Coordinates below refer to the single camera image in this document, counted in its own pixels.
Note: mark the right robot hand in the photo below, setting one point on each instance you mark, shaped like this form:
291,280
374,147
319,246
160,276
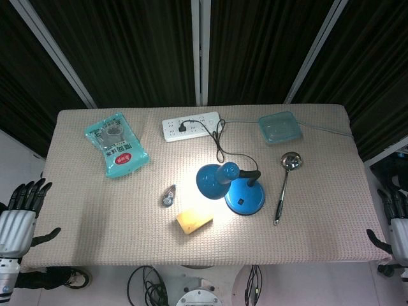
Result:
395,220

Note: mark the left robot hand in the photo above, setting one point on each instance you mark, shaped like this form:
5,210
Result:
16,223

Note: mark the robot base metal body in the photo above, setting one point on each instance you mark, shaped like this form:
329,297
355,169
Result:
196,287

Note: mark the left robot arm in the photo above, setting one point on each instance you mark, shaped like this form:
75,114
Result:
8,280

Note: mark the blue desk lamp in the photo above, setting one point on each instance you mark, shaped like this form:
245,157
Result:
231,189

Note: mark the black and white shoe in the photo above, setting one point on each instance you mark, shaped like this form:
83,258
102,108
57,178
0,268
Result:
78,278

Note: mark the teal plastic package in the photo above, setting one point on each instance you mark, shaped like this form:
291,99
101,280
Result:
116,141

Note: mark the teal plastic container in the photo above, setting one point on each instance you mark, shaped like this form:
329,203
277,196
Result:
280,127

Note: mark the yellow sponge block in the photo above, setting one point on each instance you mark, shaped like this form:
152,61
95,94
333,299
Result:
192,221

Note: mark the beige waffle tablecloth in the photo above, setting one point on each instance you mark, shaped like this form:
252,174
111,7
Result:
204,191

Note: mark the white power strip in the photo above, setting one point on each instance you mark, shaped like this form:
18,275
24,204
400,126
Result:
190,126

